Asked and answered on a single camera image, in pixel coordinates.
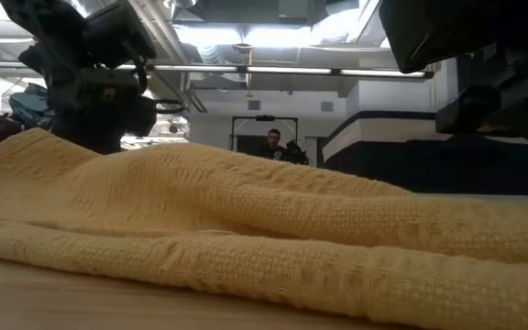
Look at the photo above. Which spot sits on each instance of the mustard orange towel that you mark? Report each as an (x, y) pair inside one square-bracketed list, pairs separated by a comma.
[(245, 220)]

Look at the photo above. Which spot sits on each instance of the navy fabric storage bin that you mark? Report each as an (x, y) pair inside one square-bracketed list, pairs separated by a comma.
[(383, 160)]

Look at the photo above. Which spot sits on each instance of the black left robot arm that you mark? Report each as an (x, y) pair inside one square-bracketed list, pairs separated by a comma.
[(48, 27)]

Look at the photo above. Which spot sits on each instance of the black background robot arm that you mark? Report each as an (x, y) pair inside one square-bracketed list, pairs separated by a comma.
[(297, 153)]

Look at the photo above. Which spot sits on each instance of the long ceiling light bar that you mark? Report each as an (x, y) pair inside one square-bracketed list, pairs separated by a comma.
[(291, 70)]

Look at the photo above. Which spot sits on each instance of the bright ceiling light panel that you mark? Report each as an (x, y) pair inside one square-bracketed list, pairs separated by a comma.
[(264, 36)]

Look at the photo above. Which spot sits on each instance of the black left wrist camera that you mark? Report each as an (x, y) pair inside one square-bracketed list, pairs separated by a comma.
[(140, 117)]

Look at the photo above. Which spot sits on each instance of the black rig frame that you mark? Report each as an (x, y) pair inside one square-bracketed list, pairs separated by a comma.
[(264, 118)]

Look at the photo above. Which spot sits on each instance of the purple bag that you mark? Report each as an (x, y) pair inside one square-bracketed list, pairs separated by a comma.
[(3, 126)]

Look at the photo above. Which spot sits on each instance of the teal bag pile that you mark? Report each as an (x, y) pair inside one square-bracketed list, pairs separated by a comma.
[(30, 107)]

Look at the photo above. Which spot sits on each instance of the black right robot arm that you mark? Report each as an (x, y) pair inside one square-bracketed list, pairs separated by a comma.
[(452, 27)]

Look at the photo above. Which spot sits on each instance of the person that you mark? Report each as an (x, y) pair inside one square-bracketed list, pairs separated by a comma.
[(272, 144)]

